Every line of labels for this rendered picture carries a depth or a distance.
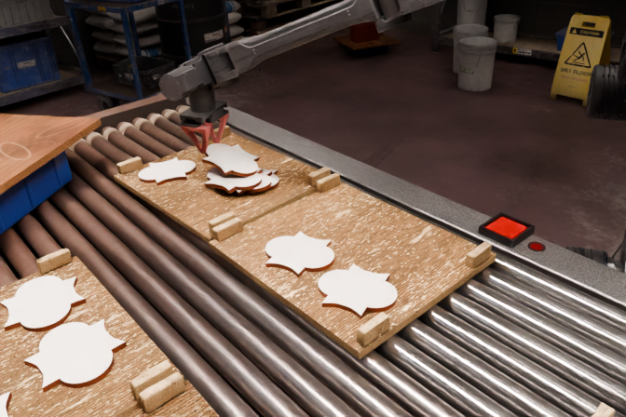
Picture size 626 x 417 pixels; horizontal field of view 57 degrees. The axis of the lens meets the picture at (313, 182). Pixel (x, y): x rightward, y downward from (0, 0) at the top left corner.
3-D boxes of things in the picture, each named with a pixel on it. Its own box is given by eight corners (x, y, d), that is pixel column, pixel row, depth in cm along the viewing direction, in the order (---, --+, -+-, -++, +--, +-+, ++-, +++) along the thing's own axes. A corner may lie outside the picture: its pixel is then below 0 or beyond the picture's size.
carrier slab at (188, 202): (231, 137, 161) (230, 131, 160) (335, 182, 134) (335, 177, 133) (115, 181, 140) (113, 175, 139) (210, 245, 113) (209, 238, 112)
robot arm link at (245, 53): (415, 16, 110) (395, -41, 107) (412, 20, 105) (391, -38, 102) (227, 87, 126) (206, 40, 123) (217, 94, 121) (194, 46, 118)
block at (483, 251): (483, 252, 104) (484, 239, 103) (492, 256, 103) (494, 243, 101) (464, 266, 101) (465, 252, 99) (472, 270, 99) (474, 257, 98)
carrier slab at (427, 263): (339, 186, 132) (339, 181, 131) (496, 261, 104) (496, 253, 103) (209, 248, 112) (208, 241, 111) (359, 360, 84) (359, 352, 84)
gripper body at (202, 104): (228, 109, 133) (224, 77, 129) (204, 126, 125) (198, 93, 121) (205, 106, 135) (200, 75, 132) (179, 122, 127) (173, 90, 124)
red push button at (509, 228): (501, 221, 116) (501, 216, 116) (528, 233, 112) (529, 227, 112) (483, 233, 113) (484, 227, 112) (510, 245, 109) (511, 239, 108)
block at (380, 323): (382, 322, 89) (383, 309, 88) (391, 329, 88) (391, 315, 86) (355, 342, 85) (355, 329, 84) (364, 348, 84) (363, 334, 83)
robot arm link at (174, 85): (242, 79, 123) (225, 41, 120) (213, 97, 114) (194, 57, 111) (202, 93, 129) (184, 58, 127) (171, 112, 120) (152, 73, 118)
